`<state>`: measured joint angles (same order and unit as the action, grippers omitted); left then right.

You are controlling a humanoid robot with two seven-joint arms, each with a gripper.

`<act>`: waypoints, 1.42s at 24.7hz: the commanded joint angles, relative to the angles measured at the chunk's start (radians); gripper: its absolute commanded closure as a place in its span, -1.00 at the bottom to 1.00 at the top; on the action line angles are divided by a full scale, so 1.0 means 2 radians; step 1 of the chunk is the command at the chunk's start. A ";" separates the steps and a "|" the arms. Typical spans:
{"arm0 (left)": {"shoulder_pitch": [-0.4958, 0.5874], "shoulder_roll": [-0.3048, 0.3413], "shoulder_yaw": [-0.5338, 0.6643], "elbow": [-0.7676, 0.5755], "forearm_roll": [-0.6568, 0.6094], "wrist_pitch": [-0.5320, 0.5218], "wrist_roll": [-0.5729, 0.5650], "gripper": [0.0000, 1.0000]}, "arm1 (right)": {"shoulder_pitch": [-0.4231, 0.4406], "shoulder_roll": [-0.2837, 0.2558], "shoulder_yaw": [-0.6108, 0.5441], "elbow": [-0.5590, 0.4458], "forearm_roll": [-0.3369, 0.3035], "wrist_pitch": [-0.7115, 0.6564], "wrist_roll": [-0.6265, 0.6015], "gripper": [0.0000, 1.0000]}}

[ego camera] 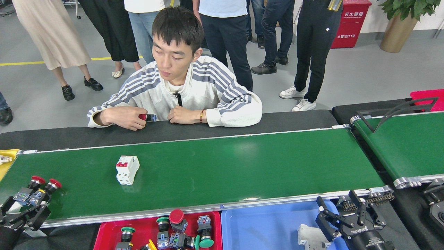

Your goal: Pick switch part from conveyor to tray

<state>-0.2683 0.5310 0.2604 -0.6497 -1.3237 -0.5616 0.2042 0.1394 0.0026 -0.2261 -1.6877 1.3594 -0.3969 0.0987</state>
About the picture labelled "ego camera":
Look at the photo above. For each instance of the red push button switch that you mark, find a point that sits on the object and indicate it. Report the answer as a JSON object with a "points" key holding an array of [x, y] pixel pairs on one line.
{"points": [[38, 180], [55, 183], [151, 118]]}

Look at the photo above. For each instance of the standing person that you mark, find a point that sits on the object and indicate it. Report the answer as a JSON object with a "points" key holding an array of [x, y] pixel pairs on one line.
{"points": [[258, 21], [111, 31], [48, 31], [5, 116], [142, 31], [277, 31], [315, 45], [225, 38]]}

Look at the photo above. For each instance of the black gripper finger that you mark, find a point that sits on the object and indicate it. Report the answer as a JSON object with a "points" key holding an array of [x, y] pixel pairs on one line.
{"points": [[329, 225], [373, 218], [5, 215], [36, 217]]}

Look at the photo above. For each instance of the red fire extinguisher box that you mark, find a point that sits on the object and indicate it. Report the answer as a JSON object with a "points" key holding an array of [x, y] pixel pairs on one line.
{"points": [[352, 27]]}

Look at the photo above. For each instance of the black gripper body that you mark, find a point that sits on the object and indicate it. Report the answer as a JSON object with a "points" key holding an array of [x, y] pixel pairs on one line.
{"points": [[367, 241], [8, 238]]}

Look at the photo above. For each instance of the white circuit breaker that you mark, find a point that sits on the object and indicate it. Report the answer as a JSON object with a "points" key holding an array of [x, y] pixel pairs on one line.
{"points": [[312, 239], [126, 172]]}

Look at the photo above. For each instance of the seated person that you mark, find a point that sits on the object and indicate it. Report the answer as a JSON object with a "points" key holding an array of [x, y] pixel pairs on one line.
{"points": [[215, 93]]}

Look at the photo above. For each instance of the long green conveyor belt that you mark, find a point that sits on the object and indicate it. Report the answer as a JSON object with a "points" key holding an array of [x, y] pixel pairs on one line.
{"points": [[225, 166]]}

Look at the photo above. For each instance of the person's right hand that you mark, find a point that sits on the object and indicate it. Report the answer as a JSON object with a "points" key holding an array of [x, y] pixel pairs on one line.
{"points": [[125, 118]]}

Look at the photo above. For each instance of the white light bulb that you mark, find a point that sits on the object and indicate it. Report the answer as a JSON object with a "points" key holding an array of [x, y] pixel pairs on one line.
{"points": [[4, 160]]}

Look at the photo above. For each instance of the short green conveyor belt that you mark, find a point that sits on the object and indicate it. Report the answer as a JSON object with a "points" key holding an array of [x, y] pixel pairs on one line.
{"points": [[409, 146]]}

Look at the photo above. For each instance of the potted green plant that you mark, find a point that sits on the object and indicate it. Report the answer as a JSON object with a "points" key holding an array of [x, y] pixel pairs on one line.
{"points": [[397, 34]]}

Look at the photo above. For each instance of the person's left hand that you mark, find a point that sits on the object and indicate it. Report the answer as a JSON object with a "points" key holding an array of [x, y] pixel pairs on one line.
{"points": [[185, 115]]}

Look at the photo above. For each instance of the black guide frame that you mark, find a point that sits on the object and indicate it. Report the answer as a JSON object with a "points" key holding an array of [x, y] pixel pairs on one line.
{"points": [[395, 109]]}

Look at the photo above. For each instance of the large green mushroom switch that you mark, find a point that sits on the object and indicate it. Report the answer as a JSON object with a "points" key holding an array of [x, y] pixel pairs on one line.
{"points": [[206, 242]]}

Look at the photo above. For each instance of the blue plastic tray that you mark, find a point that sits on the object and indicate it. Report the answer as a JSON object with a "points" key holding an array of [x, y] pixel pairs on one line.
{"points": [[260, 229]]}

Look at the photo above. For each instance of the large red mushroom switch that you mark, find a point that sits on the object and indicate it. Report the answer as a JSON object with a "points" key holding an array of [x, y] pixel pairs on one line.
{"points": [[176, 216]]}

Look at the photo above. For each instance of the yellow plastic tray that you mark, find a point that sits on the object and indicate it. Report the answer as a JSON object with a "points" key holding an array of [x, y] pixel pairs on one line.
{"points": [[6, 170]]}

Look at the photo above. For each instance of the yellowish glass bottle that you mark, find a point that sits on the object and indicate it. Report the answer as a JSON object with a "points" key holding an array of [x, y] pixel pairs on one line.
{"points": [[335, 5]]}

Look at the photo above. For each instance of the yellow push button switch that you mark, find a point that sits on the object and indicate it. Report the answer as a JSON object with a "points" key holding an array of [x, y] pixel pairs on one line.
{"points": [[152, 244]]}

